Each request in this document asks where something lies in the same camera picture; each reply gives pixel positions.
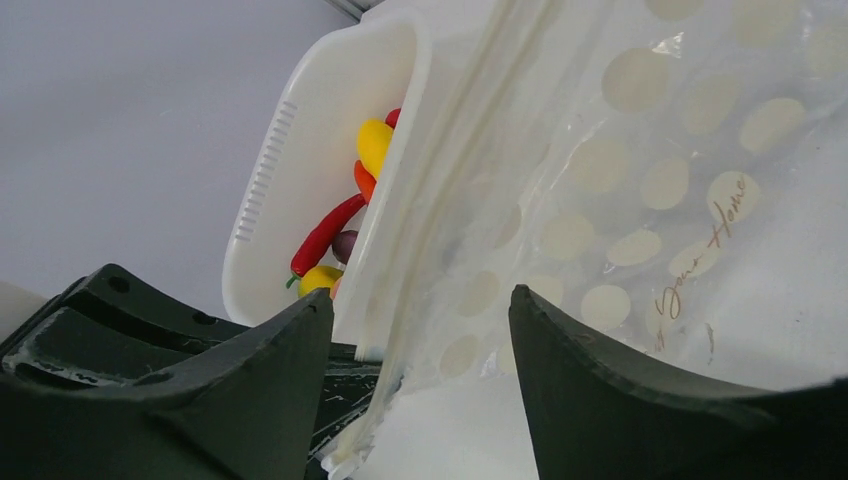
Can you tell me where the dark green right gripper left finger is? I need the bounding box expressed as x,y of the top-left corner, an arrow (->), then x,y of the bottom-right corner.
1,290 -> 333,479

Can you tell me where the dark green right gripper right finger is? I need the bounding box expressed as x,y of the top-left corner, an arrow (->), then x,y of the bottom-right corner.
508,285 -> 847,479

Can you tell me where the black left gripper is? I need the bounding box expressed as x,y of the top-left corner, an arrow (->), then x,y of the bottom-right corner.
0,263 -> 382,480

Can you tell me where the clear polka dot zip bag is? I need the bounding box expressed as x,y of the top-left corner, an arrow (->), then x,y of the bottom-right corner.
323,1 -> 847,479

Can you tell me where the toy peach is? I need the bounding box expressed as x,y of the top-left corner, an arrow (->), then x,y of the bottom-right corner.
330,277 -> 342,299

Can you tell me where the yellow toy lemon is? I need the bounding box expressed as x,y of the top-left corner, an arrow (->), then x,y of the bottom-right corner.
298,265 -> 344,297

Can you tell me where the red toy chili pepper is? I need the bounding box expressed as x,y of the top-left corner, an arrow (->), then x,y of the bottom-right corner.
285,193 -> 367,289

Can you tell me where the purple toy eggplant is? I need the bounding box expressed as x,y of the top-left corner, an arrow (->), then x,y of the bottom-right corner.
331,230 -> 358,265

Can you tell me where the white plastic colander basket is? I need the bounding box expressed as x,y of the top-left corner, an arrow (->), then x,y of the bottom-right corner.
221,9 -> 433,327

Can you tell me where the orange toy carrot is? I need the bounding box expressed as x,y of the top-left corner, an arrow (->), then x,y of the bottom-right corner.
353,160 -> 376,203

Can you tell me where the yellow toy pepper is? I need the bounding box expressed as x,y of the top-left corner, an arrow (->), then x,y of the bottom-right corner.
356,118 -> 394,179

